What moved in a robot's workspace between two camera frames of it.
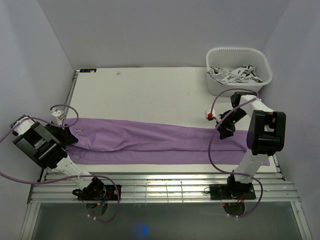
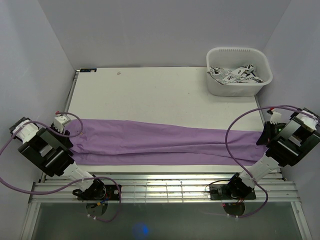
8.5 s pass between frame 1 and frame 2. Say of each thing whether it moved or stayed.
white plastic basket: stayed
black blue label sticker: stayed
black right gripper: moved
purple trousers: stayed
